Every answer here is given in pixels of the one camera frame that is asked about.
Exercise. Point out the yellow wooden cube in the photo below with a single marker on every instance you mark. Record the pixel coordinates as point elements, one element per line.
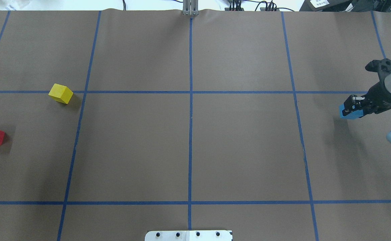
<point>60,93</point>

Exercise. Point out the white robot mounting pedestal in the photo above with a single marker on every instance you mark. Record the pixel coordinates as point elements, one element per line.
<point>189,235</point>

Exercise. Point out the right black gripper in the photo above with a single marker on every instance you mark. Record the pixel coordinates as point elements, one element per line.
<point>378,94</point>

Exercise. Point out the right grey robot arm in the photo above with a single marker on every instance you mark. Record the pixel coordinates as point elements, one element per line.
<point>378,98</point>

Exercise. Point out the blue wooden cube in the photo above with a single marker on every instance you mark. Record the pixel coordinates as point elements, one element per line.
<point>351,115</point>

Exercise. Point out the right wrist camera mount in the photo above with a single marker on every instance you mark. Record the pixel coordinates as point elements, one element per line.
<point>381,67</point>

